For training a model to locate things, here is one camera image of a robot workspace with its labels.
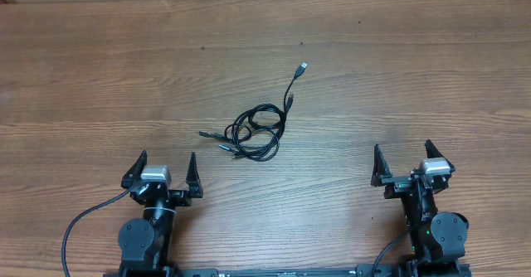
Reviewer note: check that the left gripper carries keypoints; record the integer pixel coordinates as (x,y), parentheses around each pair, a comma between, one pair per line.
(183,196)

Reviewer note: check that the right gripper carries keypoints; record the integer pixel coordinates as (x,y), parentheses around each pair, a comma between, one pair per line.
(398,185)

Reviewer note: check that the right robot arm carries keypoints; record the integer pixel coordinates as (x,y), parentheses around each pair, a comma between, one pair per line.
(438,238)

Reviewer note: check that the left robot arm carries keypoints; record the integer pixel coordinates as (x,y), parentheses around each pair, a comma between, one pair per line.
(145,241)

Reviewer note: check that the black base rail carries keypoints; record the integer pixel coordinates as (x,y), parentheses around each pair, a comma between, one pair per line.
(357,271)

